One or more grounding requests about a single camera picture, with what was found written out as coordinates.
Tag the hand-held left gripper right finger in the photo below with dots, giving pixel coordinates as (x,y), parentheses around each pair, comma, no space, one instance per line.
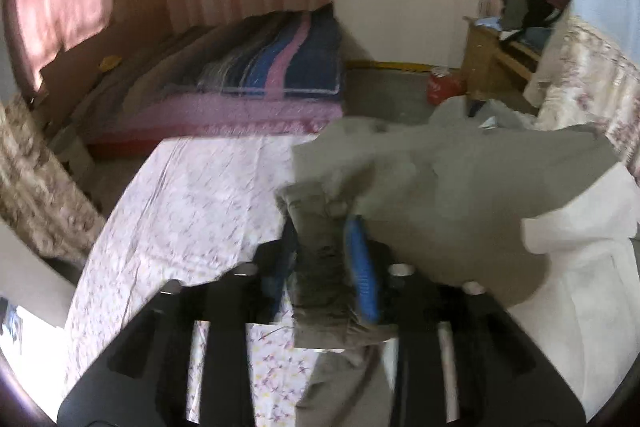
(361,277)

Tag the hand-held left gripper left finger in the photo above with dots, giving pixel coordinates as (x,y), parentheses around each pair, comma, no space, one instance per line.
(220,357)

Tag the olive green jacket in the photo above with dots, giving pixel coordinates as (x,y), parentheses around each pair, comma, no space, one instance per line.
(450,187)

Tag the red container on floor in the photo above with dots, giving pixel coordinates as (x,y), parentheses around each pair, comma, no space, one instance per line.
(444,88)

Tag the white board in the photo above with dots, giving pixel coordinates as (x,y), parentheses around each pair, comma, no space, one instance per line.
(30,272)

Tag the bed with pink mattress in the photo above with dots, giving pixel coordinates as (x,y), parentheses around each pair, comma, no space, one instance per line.
(200,117)

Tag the striped blanket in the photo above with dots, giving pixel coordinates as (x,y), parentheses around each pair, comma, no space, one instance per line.
(280,57)

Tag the blue floral curtain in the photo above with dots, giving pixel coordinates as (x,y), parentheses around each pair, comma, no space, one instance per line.
(40,187)
(600,57)

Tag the wooden nightstand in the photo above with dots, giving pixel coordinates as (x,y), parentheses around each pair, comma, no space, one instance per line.
(482,57)

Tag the blue cloth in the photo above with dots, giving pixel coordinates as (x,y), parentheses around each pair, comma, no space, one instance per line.
(487,23)

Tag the yellow plush toy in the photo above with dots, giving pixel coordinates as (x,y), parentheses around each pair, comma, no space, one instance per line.
(110,63)

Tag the brown headboard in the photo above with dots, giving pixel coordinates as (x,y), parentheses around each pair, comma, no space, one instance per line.
(100,52)

